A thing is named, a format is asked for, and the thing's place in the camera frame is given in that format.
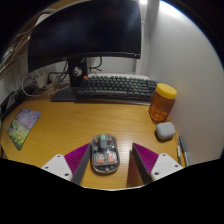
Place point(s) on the orange jar with yellow lid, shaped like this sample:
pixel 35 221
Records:
pixel 162 105

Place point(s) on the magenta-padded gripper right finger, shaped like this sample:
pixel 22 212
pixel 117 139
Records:
pixel 164 165

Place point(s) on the dark grey keyboard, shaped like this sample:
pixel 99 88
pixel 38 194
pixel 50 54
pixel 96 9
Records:
pixel 116 87

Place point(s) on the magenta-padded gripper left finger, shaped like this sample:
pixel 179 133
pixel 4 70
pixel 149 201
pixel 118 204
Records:
pixel 60 165

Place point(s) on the wooden wall shelf unit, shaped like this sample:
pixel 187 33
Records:
pixel 11 50

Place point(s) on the flower landscape print mouse pad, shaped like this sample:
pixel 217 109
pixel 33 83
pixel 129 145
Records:
pixel 23 126

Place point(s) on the white power strip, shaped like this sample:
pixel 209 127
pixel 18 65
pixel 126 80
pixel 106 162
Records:
pixel 45 80

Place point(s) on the small grey earbuds case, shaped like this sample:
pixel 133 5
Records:
pixel 165 130

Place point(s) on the transparent computer mouse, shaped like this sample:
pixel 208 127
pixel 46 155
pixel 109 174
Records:
pixel 104 155

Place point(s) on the black computer monitor with stand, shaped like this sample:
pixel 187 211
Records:
pixel 86 30

